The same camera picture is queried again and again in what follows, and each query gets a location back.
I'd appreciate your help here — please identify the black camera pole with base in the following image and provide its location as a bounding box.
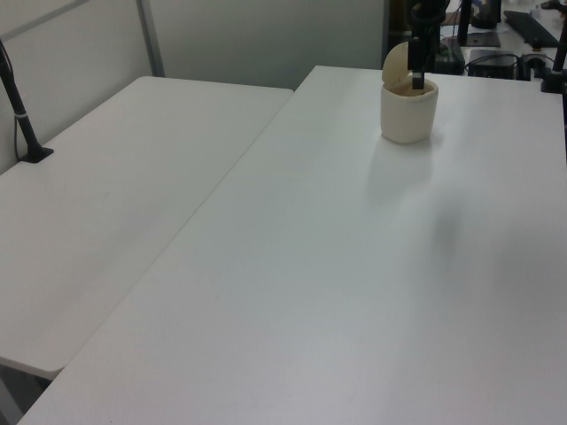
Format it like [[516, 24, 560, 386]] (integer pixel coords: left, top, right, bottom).
[[0, 38, 55, 166]]

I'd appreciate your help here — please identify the cream trash bin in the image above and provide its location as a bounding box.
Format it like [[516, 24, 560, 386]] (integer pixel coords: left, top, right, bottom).
[[379, 42, 440, 145]]

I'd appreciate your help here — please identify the black clamped pole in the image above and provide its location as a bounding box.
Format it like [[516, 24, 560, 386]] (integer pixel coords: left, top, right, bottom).
[[539, 25, 567, 95]]

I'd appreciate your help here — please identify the black monitor stand pole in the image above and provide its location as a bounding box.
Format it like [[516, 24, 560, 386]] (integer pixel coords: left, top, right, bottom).
[[457, 0, 474, 45]]

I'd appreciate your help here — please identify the grey partition frame post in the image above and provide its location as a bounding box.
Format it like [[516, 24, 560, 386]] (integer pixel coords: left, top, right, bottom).
[[380, 0, 392, 70], [136, 0, 166, 79]]

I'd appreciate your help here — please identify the white folding table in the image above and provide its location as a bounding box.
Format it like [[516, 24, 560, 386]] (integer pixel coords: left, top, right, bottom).
[[0, 75, 296, 382]]

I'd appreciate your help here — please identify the black device with cables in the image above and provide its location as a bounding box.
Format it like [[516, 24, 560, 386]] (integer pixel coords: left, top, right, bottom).
[[434, 38, 466, 74]]

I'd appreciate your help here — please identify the black electronics box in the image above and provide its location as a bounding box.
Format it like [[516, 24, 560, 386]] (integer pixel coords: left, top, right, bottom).
[[467, 48, 520, 80]]

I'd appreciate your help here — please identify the cream trash bin lid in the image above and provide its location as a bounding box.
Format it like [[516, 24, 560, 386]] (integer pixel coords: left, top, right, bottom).
[[381, 42, 411, 84]]

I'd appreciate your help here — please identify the black keyboard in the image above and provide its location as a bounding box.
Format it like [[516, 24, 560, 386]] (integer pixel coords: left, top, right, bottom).
[[503, 10, 562, 48]]

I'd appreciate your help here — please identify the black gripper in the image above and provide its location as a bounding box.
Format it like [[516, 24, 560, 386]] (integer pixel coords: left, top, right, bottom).
[[408, 0, 447, 90]]

